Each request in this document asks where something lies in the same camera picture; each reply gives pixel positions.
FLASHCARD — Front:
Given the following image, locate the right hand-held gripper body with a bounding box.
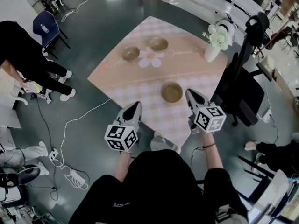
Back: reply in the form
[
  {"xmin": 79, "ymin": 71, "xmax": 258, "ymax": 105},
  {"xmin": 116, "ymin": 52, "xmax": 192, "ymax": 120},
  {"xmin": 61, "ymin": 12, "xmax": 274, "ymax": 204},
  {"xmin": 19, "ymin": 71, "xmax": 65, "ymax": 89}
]
[{"xmin": 187, "ymin": 101, "xmax": 228, "ymax": 135}]

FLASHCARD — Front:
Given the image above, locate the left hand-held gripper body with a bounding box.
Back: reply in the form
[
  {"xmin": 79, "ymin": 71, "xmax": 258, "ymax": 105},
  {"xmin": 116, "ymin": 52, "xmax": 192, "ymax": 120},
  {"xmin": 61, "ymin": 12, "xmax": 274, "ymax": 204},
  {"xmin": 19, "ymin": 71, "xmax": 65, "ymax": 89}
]
[{"xmin": 104, "ymin": 116, "xmax": 141, "ymax": 154}]

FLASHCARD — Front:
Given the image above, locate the brown bowl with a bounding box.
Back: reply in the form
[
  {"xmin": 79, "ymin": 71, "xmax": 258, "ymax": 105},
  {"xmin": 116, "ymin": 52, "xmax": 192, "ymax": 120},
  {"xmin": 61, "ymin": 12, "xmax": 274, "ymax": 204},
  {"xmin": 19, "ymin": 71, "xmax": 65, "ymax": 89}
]
[
  {"xmin": 121, "ymin": 45, "xmax": 141, "ymax": 62},
  {"xmin": 149, "ymin": 36, "xmax": 169, "ymax": 52},
  {"xmin": 160, "ymin": 82, "xmax": 184, "ymax": 104}
]

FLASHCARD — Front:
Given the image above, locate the person's right forearm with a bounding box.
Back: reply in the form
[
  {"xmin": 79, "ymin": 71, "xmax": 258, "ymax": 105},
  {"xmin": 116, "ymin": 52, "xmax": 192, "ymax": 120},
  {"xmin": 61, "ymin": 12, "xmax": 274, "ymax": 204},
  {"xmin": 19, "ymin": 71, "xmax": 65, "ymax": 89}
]
[{"xmin": 200, "ymin": 132, "xmax": 224, "ymax": 172}]

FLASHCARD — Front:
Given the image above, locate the person's left forearm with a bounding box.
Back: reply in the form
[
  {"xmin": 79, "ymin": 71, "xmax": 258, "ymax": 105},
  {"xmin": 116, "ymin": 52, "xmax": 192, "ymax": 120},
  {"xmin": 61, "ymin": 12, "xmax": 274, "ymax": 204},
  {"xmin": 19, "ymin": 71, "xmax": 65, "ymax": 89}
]
[{"xmin": 114, "ymin": 151, "xmax": 135, "ymax": 184}]

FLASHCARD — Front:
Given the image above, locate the pink checked tablecloth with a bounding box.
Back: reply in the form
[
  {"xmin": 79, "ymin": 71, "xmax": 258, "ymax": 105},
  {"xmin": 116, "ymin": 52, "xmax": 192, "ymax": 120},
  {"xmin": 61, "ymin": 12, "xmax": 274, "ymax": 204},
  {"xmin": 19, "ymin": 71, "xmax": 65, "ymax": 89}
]
[{"xmin": 87, "ymin": 15, "xmax": 230, "ymax": 150}]

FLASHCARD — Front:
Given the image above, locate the black office chair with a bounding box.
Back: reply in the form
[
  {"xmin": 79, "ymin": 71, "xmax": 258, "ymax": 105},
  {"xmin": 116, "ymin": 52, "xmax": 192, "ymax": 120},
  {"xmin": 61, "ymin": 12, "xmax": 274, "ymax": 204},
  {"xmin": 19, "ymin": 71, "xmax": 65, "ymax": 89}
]
[{"xmin": 211, "ymin": 11, "xmax": 273, "ymax": 127}]

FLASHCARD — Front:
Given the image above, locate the white vase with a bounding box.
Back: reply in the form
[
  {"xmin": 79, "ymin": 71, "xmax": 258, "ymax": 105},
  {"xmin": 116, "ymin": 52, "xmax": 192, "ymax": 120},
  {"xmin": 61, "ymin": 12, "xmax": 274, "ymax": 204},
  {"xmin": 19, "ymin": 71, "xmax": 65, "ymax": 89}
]
[{"xmin": 204, "ymin": 42, "xmax": 221, "ymax": 63}]

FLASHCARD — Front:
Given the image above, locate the white power strip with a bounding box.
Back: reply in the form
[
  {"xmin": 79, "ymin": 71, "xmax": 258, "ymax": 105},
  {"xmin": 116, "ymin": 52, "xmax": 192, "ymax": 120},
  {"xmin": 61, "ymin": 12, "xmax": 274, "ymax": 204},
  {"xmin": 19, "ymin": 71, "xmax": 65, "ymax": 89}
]
[
  {"xmin": 64, "ymin": 168, "xmax": 90, "ymax": 190},
  {"xmin": 48, "ymin": 148, "xmax": 59, "ymax": 166}
]

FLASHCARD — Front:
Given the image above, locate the white flower bouquet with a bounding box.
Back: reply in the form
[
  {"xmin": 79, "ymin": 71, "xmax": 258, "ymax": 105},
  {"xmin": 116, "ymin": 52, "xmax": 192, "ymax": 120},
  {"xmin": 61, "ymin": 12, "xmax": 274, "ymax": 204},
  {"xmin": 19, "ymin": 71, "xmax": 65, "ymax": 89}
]
[{"xmin": 202, "ymin": 23, "xmax": 231, "ymax": 52}]

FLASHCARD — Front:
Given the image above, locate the person's black shirt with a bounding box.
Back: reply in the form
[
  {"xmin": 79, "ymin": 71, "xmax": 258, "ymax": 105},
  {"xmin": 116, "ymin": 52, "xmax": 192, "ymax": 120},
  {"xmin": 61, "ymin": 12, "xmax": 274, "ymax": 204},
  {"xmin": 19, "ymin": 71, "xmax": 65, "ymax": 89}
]
[{"xmin": 69, "ymin": 149, "xmax": 249, "ymax": 224}]

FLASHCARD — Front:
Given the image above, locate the white side table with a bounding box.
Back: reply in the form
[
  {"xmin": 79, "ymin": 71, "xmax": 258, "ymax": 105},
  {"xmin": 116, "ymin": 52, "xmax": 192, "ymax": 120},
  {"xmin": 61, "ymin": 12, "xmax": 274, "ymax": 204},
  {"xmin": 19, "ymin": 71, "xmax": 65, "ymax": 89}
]
[{"xmin": 247, "ymin": 168, "xmax": 296, "ymax": 224}]

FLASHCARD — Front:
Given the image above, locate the black padded seat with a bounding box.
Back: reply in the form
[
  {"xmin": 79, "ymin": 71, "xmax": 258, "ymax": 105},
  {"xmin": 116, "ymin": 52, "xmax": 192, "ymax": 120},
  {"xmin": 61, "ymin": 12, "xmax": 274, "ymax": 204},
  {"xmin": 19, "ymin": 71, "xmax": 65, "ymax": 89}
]
[{"xmin": 0, "ymin": 164, "xmax": 42, "ymax": 187}]

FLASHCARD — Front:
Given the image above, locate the blue chair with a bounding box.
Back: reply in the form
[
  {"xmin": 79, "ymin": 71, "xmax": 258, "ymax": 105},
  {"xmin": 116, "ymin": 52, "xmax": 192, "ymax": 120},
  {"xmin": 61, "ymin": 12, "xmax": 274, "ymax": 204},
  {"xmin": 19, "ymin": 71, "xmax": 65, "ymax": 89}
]
[{"xmin": 32, "ymin": 10, "xmax": 71, "ymax": 56}]

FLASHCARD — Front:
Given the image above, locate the white plastic stool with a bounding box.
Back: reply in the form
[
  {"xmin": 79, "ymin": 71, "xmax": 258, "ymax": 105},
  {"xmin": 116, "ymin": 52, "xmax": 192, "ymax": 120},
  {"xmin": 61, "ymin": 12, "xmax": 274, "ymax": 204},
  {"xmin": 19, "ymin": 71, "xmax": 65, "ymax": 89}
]
[{"xmin": 0, "ymin": 68, "xmax": 29, "ymax": 106}]

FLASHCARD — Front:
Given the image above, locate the long white cable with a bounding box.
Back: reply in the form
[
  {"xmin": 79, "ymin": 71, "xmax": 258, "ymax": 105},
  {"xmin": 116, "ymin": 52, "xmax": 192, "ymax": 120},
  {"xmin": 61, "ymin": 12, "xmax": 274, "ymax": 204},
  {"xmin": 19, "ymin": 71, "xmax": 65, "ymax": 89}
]
[{"xmin": 59, "ymin": 98, "xmax": 112, "ymax": 165}]

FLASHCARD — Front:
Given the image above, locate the black floor cable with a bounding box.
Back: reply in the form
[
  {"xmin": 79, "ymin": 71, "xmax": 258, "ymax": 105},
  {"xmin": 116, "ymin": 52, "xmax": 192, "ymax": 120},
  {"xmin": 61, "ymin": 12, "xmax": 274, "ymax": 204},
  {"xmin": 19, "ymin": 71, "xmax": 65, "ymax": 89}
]
[{"xmin": 29, "ymin": 94, "xmax": 59, "ymax": 201}]

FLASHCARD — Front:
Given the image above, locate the metal frame chair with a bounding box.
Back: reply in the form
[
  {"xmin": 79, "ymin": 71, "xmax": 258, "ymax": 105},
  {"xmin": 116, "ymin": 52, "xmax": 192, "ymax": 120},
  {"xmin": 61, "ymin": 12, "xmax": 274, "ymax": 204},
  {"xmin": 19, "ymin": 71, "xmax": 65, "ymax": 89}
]
[{"xmin": 237, "ymin": 155, "xmax": 277, "ymax": 202}]

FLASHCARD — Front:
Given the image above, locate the white cable with socket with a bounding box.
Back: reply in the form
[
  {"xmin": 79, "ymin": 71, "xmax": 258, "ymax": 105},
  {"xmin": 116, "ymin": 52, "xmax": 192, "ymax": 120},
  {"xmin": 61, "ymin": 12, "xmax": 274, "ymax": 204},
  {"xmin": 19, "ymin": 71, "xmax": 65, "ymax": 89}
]
[{"xmin": 61, "ymin": 0, "xmax": 98, "ymax": 23}]

